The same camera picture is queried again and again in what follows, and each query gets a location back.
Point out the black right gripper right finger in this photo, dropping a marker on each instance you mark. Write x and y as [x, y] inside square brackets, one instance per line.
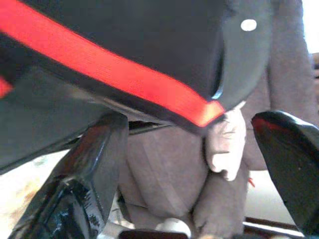
[291, 161]

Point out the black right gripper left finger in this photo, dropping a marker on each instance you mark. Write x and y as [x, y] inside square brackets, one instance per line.
[82, 174]

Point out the black jacket red trim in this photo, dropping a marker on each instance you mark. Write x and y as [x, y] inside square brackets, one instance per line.
[149, 37]

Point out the grey fabric sofa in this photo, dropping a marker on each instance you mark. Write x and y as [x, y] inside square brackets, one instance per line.
[162, 169]

